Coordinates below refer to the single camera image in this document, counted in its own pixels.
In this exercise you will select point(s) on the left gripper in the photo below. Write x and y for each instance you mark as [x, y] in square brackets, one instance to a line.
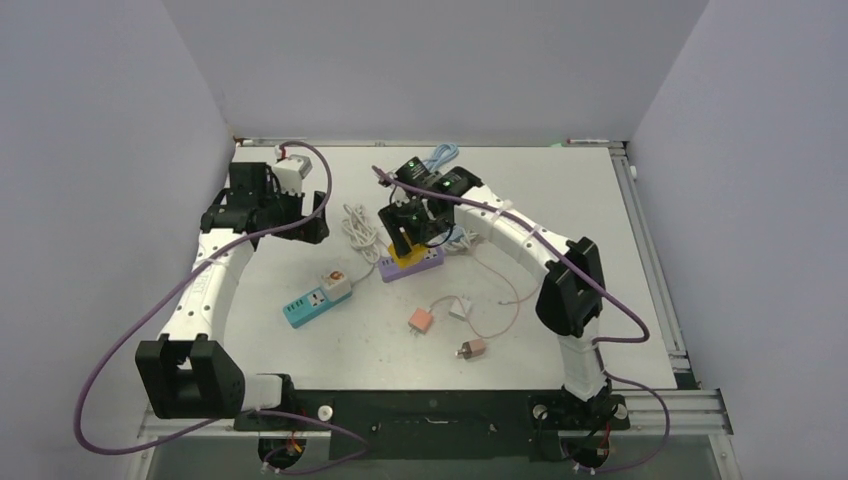
[311, 230]

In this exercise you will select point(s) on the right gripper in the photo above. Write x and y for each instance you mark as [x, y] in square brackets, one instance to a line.
[395, 216]

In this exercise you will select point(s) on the purple power strip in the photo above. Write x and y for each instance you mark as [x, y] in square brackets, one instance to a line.
[390, 271]

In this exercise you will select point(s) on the white cube socket adapter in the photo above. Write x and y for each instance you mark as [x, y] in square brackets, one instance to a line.
[335, 285]

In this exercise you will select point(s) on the pink wall charger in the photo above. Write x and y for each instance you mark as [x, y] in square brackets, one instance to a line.
[420, 321]

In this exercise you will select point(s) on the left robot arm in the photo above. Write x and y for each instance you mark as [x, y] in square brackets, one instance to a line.
[186, 372]

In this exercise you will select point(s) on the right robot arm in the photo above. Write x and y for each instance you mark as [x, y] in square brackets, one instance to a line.
[569, 272]

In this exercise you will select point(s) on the teal power strip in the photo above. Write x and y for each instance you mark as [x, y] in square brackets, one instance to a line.
[306, 308]

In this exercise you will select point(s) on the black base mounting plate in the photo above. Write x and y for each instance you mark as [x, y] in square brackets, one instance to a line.
[439, 424]

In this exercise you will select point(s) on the small white wall charger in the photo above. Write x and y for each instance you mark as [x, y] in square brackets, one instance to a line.
[460, 308]

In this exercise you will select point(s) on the brown wall charger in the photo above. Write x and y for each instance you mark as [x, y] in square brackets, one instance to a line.
[471, 349]

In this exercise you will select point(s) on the aluminium right frame rail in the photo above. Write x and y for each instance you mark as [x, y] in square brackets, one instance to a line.
[668, 322]

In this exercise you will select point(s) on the aluminium frame rail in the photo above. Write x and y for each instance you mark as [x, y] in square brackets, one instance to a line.
[668, 322]
[691, 412]

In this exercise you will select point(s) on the aluminium front frame rail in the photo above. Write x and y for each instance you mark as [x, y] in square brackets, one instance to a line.
[691, 412]

